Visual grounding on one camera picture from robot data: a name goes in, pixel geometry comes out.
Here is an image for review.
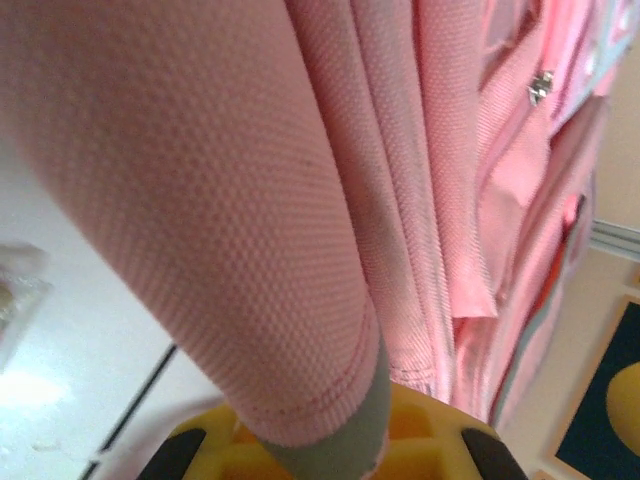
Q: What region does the clear plastic case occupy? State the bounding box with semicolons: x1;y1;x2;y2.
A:
0;242;54;346

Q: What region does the pink backpack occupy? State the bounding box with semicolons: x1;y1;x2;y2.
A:
0;0;624;480

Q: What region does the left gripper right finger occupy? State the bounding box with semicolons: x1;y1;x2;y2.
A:
382;388;526;480

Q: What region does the aluminium table edge rail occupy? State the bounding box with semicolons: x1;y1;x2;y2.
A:
589;219;640;264

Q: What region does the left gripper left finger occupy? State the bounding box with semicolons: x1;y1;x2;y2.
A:
142;404;294;480

